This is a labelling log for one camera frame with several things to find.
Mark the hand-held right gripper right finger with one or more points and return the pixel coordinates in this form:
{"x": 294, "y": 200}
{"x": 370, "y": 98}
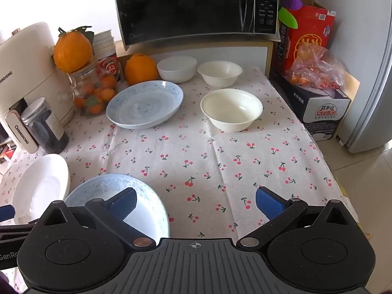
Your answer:
{"x": 269, "y": 203}

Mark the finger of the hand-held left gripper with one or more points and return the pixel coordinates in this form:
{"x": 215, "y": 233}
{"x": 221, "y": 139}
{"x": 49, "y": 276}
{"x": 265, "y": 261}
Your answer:
{"x": 6, "y": 213}
{"x": 15, "y": 232}

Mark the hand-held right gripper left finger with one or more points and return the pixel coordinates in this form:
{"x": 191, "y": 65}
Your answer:
{"x": 122, "y": 203}

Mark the blue patterned plate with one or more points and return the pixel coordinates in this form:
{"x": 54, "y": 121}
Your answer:
{"x": 92, "y": 186}
{"x": 144, "y": 105}

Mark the white swirl plate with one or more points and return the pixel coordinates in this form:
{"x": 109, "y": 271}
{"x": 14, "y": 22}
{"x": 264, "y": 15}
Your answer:
{"x": 39, "y": 186}

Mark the large cream bowl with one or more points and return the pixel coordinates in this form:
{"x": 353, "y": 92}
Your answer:
{"x": 229, "y": 107}

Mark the small cream bowl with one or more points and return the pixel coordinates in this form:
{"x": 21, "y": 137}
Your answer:
{"x": 219, "y": 72}

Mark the white bowl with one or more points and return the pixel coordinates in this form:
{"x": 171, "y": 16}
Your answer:
{"x": 176, "y": 67}

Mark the cherry print tablecloth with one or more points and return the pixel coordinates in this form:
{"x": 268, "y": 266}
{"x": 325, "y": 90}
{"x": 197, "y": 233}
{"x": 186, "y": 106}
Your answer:
{"x": 214, "y": 165}

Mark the clear jar with dark contents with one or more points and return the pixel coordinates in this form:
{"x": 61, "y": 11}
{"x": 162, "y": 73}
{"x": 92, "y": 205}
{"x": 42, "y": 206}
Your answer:
{"x": 46, "y": 128}

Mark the dark cardboard carton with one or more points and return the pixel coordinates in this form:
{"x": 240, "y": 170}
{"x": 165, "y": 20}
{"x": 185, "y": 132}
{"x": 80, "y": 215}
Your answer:
{"x": 324, "y": 113}

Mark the pile of small oranges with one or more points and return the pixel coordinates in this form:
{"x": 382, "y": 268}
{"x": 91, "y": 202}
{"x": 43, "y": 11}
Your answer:
{"x": 104, "y": 93}

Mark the glass jar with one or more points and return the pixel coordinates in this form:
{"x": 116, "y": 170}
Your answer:
{"x": 88, "y": 76}

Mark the white air fryer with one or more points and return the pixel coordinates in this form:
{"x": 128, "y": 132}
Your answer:
{"x": 27, "y": 76}

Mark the red label cup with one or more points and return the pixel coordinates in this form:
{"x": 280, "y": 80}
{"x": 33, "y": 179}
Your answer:
{"x": 110, "y": 66}

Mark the plastic bag of oranges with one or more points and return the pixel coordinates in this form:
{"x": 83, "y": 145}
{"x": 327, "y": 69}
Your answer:
{"x": 318, "y": 70}

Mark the grey refrigerator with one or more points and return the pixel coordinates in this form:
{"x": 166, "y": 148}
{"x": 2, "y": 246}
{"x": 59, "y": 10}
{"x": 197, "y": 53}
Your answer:
{"x": 367, "y": 82}

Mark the large orange with leaves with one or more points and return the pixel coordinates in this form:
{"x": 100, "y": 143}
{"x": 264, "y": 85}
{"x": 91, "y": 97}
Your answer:
{"x": 72, "y": 52}

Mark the stack of white paper cups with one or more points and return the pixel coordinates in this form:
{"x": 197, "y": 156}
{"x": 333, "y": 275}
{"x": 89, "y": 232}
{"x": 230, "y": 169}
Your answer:
{"x": 104, "y": 44}

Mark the red cardboard box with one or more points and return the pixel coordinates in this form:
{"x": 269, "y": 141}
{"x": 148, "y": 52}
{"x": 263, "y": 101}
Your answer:
{"x": 306, "y": 33}

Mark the green plastic object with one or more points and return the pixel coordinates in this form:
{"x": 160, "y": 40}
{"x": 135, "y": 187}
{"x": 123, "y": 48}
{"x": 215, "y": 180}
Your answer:
{"x": 286, "y": 17}

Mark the purple round object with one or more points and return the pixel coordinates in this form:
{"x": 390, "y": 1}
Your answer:
{"x": 292, "y": 1}

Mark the black microwave oven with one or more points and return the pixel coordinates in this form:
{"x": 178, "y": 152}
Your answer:
{"x": 183, "y": 6}

